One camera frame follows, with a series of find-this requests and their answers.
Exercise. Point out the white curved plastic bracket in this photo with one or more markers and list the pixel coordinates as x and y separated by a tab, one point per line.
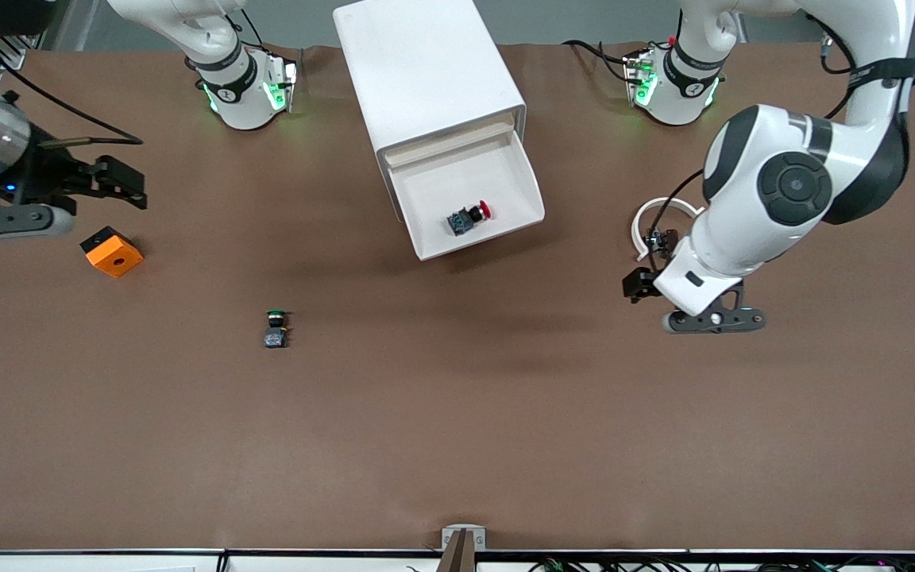
635	232

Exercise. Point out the green push button switch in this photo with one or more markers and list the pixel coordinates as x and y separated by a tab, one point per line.
275	338

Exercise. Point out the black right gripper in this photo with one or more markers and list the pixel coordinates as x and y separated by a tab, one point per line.
43	176

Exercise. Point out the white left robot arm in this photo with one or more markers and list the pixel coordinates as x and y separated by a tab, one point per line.
799	187

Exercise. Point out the red push button switch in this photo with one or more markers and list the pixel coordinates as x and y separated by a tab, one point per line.
464	222

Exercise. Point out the metal table edge bracket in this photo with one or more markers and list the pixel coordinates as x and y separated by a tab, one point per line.
464	548

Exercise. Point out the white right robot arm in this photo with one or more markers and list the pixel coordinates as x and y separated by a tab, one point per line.
239	95

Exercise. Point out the orange box with hole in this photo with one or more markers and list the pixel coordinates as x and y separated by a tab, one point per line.
116	258

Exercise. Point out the aluminium frame profile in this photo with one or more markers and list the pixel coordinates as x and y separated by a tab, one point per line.
17	57

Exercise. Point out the small brown electrical component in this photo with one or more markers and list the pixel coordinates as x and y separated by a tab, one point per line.
668	238

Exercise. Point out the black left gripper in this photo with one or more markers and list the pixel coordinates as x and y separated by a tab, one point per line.
638	284

